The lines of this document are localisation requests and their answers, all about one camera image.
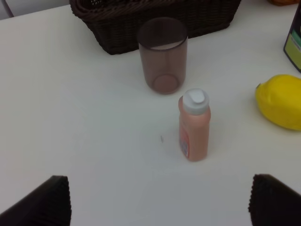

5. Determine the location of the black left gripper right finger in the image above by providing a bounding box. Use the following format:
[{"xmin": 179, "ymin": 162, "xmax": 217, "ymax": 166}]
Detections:
[{"xmin": 248, "ymin": 174, "xmax": 301, "ymax": 226}]

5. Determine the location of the black square pump bottle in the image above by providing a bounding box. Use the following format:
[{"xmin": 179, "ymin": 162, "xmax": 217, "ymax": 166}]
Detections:
[{"xmin": 284, "ymin": 2, "xmax": 301, "ymax": 72}]

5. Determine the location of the dark brown wicker basket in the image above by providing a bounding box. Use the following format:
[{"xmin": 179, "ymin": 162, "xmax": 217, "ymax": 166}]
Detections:
[{"xmin": 70, "ymin": 0, "xmax": 240, "ymax": 55}]

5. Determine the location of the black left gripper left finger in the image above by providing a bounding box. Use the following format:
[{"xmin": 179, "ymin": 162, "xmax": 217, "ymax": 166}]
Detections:
[{"xmin": 0, "ymin": 175, "xmax": 71, "ymax": 226}]

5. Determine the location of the translucent brown plastic cup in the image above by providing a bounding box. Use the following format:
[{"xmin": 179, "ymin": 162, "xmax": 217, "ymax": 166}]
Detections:
[{"xmin": 137, "ymin": 17, "xmax": 188, "ymax": 94}]

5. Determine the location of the yellow lemon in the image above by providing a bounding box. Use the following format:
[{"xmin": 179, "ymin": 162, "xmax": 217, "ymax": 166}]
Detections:
[{"xmin": 255, "ymin": 74, "xmax": 301, "ymax": 131}]

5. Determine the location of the orange wicker basket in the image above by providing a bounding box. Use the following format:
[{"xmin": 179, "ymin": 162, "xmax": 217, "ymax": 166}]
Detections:
[{"xmin": 268, "ymin": 0, "xmax": 300, "ymax": 6}]

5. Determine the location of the pink bottle white cap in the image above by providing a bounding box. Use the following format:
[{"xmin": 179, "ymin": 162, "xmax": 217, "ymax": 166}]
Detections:
[{"xmin": 178, "ymin": 89, "xmax": 211, "ymax": 162}]

